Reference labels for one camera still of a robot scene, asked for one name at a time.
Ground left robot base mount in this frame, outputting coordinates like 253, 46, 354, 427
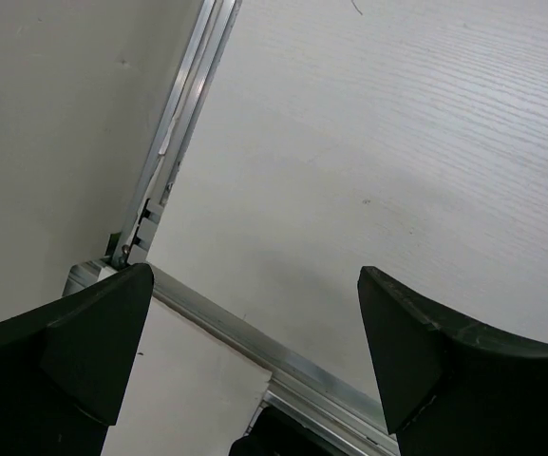
228, 407, 345, 456

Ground aluminium table frame rail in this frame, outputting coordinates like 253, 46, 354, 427
62, 0, 401, 456

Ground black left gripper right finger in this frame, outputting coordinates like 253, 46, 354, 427
357, 266, 548, 455

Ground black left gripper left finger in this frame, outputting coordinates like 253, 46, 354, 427
0, 263, 154, 455

